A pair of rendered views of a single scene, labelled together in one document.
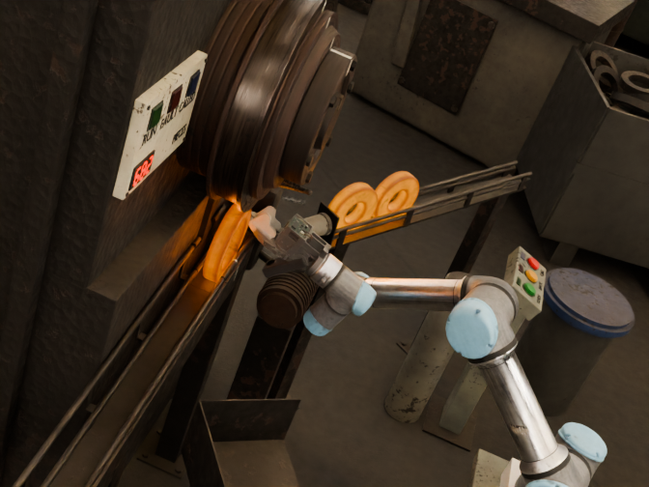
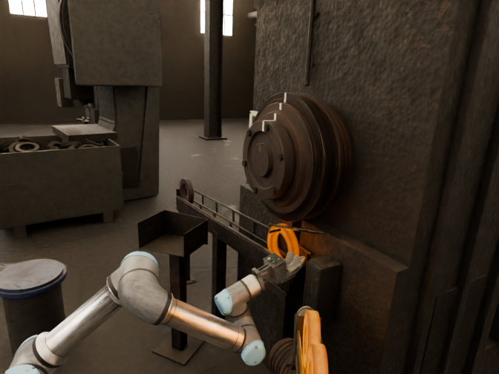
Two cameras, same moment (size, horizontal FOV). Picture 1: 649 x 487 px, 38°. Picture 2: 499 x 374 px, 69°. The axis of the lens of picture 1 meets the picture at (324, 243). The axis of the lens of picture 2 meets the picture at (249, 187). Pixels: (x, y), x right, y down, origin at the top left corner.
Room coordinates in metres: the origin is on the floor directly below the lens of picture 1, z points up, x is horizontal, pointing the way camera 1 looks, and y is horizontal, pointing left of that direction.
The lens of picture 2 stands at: (2.75, -0.67, 1.40)
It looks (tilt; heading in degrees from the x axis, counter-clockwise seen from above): 17 degrees down; 145
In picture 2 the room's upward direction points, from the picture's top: 2 degrees clockwise
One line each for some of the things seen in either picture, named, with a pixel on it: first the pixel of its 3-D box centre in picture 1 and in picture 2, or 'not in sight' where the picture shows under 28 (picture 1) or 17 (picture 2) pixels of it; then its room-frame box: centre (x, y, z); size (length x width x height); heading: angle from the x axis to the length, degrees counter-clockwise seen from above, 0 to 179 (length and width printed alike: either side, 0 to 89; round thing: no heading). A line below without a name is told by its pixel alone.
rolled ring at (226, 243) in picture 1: (227, 242); (282, 246); (1.74, 0.20, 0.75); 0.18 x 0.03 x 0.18; 175
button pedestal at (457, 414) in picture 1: (489, 352); not in sight; (2.37, -0.58, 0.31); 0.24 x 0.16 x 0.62; 176
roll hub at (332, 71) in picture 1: (320, 117); (266, 159); (1.73, 0.10, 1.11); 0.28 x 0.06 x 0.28; 176
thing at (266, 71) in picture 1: (275, 99); (288, 157); (1.74, 0.20, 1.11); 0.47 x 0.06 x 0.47; 176
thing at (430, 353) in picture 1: (432, 349); not in sight; (2.34, -0.42, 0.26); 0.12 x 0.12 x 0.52
